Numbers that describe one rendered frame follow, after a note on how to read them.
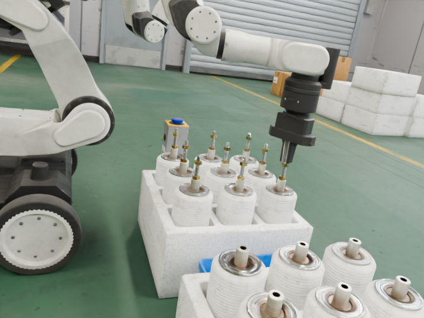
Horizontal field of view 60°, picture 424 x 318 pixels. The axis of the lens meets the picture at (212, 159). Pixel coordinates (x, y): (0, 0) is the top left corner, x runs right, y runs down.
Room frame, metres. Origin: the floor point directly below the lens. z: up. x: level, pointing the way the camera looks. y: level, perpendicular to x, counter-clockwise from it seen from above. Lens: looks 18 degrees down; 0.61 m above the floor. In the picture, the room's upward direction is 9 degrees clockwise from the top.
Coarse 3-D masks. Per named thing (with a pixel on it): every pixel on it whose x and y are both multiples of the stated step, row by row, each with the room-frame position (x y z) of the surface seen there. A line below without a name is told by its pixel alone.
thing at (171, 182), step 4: (168, 172) 0.92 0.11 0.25; (168, 176) 0.91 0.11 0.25; (172, 176) 0.90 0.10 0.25; (176, 176) 0.90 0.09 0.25; (164, 180) 0.92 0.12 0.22; (168, 180) 0.90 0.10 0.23; (172, 180) 0.90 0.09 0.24; (176, 180) 0.89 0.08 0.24; (180, 180) 0.89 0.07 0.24; (184, 180) 0.89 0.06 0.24; (188, 180) 0.90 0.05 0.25; (164, 184) 0.92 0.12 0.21; (168, 184) 0.90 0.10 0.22; (172, 184) 0.89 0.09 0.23; (176, 184) 0.89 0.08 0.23; (180, 184) 0.89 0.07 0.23; (164, 188) 0.92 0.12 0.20; (168, 188) 0.90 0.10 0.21; (172, 188) 0.89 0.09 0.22; (164, 192) 0.91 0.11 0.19; (168, 192) 0.90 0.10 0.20; (172, 192) 0.89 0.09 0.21; (164, 196) 0.91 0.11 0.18; (168, 196) 0.90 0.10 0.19; (172, 196) 0.89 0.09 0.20; (164, 200) 0.91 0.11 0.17; (168, 200) 0.90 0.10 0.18; (172, 200) 0.89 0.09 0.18
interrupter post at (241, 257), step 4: (240, 248) 0.55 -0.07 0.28; (244, 248) 0.55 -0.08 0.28; (248, 248) 0.55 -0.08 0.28; (236, 252) 0.54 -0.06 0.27; (240, 252) 0.54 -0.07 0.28; (244, 252) 0.54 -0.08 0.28; (248, 252) 0.54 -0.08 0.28; (236, 256) 0.54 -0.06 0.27; (240, 256) 0.54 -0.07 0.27; (244, 256) 0.54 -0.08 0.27; (236, 260) 0.54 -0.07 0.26; (240, 260) 0.54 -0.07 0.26; (244, 260) 0.54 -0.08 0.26; (236, 264) 0.54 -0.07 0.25; (240, 264) 0.54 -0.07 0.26; (244, 264) 0.54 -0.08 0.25
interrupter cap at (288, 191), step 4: (268, 184) 0.93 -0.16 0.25; (272, 184) 0.94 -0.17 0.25; (268, 188) 0.91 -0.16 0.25; (272, 188) 0.91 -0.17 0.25; (288, 188) 0.93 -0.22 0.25; (272, 192) 0.88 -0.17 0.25; (276, 192) 0.88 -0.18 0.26; (280, 192) 0.89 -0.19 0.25; (284, 192) 0.89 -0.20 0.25; (288, 192) 0.90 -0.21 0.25; (292, 192) 0.90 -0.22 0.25
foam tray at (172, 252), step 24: (144, 192) 1.01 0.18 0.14; (144, 216) 0.98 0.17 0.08; (168, 216) 0.81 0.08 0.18; (144, 240) 0.95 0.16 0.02; (168, 240) 0.73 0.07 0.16; (192, 240) 0.75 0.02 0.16; (216, 240) 0.77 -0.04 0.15; (240, 240) 0.79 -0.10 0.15; (264, 240) 0.82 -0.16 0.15; (288, 240) 0.84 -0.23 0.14; (168, 264) 0.73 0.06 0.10; (192, 264) 0.75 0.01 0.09; (168, 288) 0.74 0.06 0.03
